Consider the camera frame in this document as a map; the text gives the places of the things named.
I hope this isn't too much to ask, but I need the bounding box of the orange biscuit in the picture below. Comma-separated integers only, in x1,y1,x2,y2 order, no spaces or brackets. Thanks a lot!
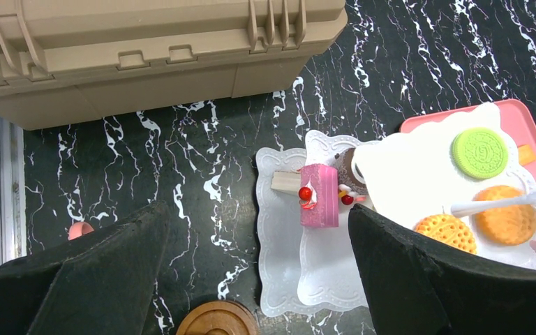
518,144,536,166

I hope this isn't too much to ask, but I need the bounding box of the white three-tier cake stand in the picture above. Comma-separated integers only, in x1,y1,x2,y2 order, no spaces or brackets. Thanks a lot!
255,103,536,317

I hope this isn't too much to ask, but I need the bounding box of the pink cake slice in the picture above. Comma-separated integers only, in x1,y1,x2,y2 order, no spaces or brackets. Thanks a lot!
298,163,339,228

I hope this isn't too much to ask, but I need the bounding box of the chocolate cake cube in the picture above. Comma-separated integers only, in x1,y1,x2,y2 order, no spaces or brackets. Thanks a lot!
333,147,368,195

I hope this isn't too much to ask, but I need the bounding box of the tan plastic tool case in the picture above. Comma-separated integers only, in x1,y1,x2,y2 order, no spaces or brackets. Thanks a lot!
0,0,348,130

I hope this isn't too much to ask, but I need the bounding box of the stack of brown wooden coasters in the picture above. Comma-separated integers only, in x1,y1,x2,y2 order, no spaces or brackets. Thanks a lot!
176,301,259,335

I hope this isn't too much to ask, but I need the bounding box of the round orange waffle cookie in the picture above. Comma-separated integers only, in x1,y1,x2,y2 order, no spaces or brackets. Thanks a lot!
415,214,477,255

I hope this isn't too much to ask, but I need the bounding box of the pink mug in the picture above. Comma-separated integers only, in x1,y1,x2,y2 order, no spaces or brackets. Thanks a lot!
68,221,94,241

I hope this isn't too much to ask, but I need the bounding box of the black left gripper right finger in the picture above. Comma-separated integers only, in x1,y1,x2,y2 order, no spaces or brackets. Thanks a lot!
348,204,536,334

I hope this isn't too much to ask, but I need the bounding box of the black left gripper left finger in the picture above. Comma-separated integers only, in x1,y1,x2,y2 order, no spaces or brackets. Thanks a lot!
0,202,170,334

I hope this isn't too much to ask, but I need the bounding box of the white triangular cake slice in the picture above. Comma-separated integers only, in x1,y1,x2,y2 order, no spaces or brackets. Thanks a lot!
271,171,301,197

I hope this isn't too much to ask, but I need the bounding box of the green round macaron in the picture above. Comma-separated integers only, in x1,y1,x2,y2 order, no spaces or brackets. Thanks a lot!
451,128,509,180

